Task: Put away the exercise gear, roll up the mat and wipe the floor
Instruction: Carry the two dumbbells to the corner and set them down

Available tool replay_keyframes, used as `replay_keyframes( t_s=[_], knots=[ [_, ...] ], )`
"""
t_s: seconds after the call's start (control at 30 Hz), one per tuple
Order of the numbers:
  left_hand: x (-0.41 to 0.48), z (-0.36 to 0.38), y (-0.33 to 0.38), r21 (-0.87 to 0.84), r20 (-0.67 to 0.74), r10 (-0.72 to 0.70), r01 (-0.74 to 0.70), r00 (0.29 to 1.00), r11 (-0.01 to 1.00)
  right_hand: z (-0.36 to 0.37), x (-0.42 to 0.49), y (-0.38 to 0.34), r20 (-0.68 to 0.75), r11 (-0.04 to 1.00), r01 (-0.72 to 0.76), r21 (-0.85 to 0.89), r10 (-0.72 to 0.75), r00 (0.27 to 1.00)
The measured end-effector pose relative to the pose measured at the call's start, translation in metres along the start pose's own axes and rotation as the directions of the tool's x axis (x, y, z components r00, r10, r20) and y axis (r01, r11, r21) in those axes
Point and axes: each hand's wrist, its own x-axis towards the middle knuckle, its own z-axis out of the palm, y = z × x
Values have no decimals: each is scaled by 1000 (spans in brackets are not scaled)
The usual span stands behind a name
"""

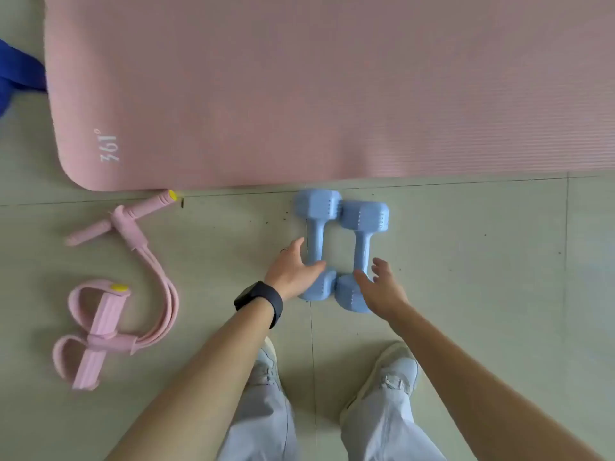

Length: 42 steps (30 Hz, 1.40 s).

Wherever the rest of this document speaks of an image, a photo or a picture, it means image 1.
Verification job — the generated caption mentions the person's left hand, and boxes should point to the person's left hand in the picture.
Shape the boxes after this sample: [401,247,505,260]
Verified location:
[263,237,327,302]

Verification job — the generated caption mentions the person's white shoe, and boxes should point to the person's white shoe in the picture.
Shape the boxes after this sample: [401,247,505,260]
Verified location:
[247,336,284,394]
[340,341,420,423]

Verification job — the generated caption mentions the person's right forearm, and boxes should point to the person's right forearm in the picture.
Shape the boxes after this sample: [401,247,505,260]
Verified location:
[386,302,604,461]

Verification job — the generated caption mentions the person's right hand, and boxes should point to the person's right hand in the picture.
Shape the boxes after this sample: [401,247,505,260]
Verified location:
[353,257,413,323]

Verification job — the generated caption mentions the light blue dumbbell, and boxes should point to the light blue dumbbell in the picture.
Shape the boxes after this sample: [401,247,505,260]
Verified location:
[334,200,391,314]
[293,188,343,302]

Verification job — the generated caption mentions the blue cloth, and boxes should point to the blue cloth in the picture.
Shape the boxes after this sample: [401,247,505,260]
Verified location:
[0,38,47,118]

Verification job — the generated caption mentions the person's left white shoe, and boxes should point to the person's left white shoe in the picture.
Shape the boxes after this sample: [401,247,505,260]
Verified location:
[247,336,284,394]

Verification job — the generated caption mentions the light grey trousers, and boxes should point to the light grey trousers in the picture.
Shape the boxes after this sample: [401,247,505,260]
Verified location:
[216,374,448,461]

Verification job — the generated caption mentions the pink pedal resistance band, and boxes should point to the pink pedal resistance band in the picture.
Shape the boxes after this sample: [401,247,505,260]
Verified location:
[51,188,185,392]

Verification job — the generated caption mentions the person's right white shoe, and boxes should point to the person's right white shoe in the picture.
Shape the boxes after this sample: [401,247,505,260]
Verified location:
[340,341,420,423]

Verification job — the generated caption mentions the person's left forearm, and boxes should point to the person's left forearm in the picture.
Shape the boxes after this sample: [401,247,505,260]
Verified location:
[103,297,275,461]

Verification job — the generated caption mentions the pink yoga mat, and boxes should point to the pink yoga mat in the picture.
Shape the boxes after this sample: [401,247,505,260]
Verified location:
[43,0,615,193]

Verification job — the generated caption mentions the black smartwatch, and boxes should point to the black smartwatch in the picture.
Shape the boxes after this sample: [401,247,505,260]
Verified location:
[234,280,284,330]

